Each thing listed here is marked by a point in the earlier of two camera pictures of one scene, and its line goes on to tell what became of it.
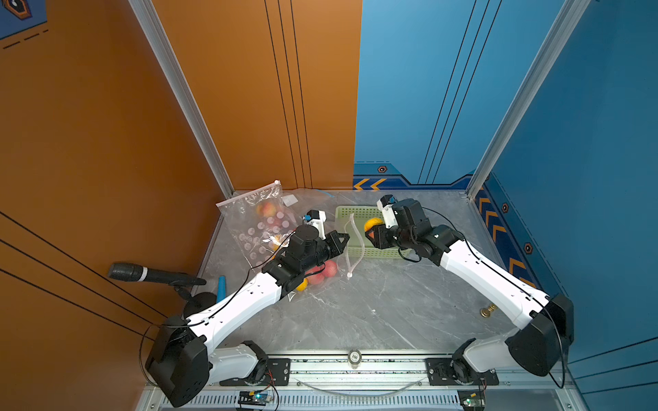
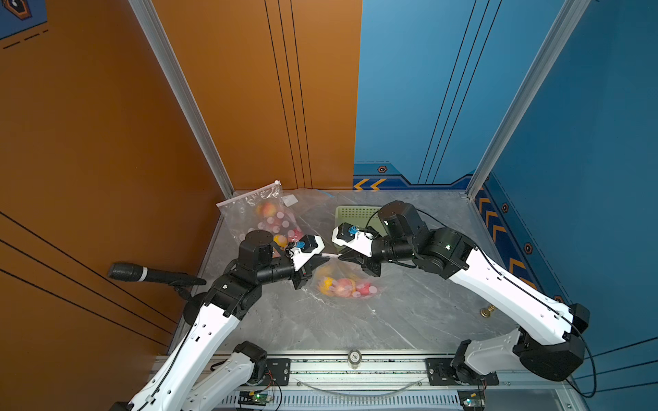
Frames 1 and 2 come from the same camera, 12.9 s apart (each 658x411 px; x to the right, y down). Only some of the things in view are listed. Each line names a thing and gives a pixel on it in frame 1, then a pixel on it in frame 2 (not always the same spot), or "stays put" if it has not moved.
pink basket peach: (331, 268) -> (365, 290)
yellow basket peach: (373, 222) -> (327, 283)
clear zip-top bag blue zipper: (305, 199) stays put
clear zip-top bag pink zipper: (261, 220) stays put
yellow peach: (266, 209) stays put
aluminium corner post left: (152, 24) stays put
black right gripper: (379, 236) -> (367, 262)
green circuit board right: (472, 397) stays put
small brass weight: (486, 312) stays put
